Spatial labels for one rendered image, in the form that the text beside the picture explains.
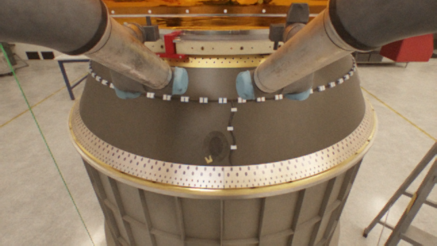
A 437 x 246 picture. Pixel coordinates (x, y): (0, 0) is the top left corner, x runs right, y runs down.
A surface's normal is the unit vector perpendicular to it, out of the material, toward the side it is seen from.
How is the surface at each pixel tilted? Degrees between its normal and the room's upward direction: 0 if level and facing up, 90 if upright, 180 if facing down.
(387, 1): 92
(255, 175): 43
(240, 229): 90
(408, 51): 90
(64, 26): 110
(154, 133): 62
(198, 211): 90
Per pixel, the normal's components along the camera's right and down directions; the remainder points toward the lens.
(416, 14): -0.39, 0.74
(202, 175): -0.06, -0.32
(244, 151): 0.07, 0.00
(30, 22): 0.44, 0.73
